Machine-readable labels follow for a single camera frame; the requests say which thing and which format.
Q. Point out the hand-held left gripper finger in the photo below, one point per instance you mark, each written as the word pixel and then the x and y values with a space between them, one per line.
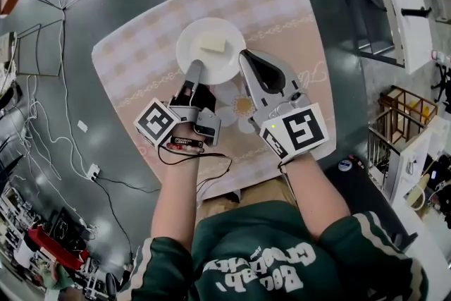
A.
pixel 195 72

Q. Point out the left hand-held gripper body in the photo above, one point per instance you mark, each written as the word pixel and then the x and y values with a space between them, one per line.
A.
pixel 156 121

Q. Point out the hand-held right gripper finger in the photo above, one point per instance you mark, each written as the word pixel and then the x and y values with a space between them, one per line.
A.
pixel 252 88
pixel 287 77

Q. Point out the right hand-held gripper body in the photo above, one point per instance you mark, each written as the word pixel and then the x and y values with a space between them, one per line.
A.
pixel 303 130

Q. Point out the white round plate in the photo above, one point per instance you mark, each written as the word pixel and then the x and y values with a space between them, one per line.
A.
pixel 218 67

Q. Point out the pale yellow food piece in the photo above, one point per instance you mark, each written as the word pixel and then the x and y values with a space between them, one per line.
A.
pixel 212 42

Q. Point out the person's left forearm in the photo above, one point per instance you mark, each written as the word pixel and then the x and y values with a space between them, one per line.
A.
pixel 176 201

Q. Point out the person's right forearm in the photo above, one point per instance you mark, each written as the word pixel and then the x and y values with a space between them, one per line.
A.
pixel 317 197

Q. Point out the pink patterned tablecloth table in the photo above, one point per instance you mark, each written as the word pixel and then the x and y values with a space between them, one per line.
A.
pixel 141 56

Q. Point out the person's left hand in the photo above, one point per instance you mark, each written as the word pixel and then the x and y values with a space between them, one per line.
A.
pixel 184 96

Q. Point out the small white card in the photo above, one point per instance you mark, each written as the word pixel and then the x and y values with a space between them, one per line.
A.
pixel 82 126

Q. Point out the person's beige trousers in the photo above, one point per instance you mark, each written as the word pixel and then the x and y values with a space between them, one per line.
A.
pixel 260 192

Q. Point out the white power strip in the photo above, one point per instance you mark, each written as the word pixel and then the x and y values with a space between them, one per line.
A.
pixel 93 172

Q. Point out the black suitcase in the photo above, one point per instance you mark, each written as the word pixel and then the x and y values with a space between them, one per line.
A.
pixel 363 194

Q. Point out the white cabinet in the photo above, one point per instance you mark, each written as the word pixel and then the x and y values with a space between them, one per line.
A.
pixel 415 151

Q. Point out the person's green shirt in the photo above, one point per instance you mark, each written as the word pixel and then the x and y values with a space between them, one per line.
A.
pixel 267 257

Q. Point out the black office chair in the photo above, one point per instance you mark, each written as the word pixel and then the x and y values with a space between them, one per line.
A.
pixel 444 81

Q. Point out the white bottle with red cap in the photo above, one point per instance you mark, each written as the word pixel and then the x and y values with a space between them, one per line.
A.
pixel 440 55

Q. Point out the red box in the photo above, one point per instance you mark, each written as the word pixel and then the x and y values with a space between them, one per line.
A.
pixel 53 246

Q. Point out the small beige box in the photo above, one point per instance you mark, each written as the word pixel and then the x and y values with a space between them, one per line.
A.
pixel 7 46

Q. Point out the wooden frame rack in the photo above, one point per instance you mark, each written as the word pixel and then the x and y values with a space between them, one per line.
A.
pixel 410 93

